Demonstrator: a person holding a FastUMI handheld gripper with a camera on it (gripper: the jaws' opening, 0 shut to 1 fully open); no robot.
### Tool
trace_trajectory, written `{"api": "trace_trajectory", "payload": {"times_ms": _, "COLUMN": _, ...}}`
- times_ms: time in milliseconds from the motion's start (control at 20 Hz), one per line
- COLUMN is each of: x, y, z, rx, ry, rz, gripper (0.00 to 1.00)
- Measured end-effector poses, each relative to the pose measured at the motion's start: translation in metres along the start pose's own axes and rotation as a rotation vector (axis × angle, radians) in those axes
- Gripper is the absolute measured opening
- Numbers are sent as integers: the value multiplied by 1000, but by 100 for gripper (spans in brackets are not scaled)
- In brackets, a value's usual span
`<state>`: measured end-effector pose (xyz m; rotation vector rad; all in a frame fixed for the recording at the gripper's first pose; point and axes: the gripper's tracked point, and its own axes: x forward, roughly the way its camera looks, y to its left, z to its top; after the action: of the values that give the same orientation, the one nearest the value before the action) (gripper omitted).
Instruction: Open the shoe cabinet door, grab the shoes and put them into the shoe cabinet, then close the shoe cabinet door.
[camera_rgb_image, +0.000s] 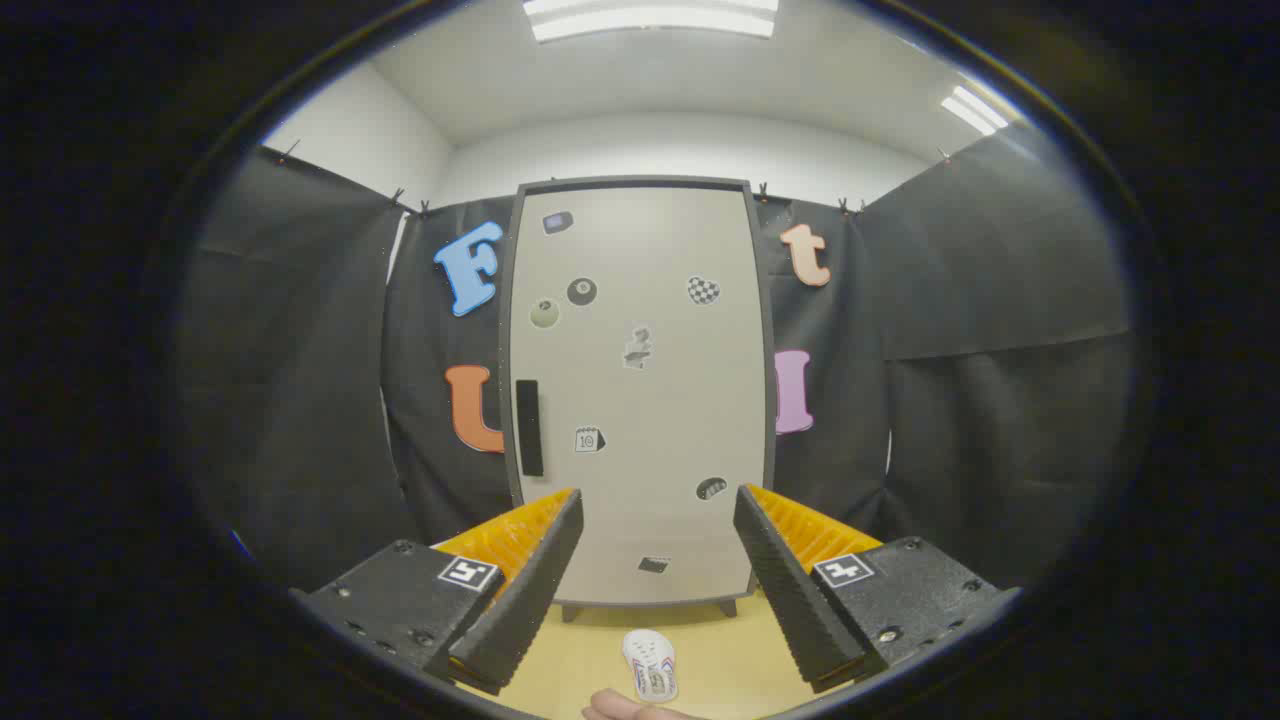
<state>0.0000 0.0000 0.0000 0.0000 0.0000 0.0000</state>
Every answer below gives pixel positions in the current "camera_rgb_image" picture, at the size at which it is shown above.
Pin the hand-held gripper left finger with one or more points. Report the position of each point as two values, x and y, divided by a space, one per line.
530 600

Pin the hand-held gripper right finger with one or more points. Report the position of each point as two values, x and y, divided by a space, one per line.
790 600

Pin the white shoe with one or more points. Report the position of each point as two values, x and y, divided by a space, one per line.
650 665

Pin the grey shoe cabinet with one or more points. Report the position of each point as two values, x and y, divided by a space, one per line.
640 182

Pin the black backdrop cloth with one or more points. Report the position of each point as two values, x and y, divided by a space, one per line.
300 350

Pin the long ceiling light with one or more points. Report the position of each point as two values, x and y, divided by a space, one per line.
650 20

